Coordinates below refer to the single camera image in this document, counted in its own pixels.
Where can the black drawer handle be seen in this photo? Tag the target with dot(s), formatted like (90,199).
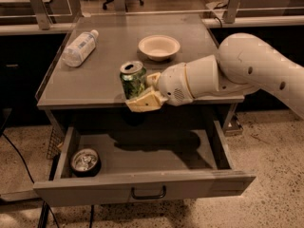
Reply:
(148,194)

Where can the clear plastic water bottle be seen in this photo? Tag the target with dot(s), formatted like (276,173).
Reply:
(76,52)

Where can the white bowl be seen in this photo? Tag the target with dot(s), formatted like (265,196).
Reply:
(159,47)

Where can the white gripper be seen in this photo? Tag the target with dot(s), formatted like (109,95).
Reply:
(173,83)

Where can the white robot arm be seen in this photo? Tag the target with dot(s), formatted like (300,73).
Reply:
(243,65)

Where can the green soda can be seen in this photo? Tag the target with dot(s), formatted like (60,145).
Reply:
(132,75)

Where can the grey cabinet table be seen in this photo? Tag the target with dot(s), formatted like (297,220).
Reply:
(91,97)

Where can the open grey top drawer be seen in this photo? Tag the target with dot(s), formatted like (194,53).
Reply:
(191,163)

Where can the wire mesh basket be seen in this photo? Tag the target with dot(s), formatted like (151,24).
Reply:
(55,144)

